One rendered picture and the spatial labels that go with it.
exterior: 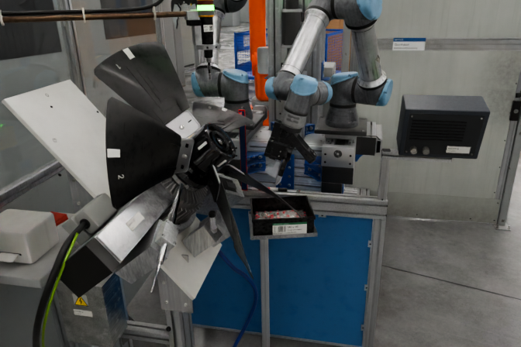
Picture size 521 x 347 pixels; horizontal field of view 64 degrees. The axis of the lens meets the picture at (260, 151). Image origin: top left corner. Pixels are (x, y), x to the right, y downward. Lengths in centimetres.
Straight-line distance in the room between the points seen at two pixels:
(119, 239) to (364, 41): 111
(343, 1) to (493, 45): 167
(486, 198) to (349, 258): 177
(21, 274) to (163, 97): 65
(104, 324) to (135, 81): 70
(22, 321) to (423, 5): 265
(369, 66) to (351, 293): 94
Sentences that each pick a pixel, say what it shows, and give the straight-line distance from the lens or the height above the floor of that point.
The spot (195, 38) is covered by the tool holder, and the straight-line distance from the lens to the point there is 114.
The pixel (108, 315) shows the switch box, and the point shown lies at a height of 74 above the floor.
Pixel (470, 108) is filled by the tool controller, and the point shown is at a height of 123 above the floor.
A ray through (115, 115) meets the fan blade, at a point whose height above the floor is 136.
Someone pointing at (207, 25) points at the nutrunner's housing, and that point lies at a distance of 115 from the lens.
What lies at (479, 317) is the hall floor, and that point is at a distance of 258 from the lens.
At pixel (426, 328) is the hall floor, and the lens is 242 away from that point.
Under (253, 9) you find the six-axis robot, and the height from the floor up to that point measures 145.
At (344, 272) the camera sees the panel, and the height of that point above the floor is 51.
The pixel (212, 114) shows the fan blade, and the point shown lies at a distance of 138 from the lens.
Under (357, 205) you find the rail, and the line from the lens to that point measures 163.
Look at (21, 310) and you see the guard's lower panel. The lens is 177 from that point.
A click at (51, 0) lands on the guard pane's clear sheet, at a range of 182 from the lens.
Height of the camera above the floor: 158
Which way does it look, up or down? 20 degrees down
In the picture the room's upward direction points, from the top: 1 degrees counter-clockwise
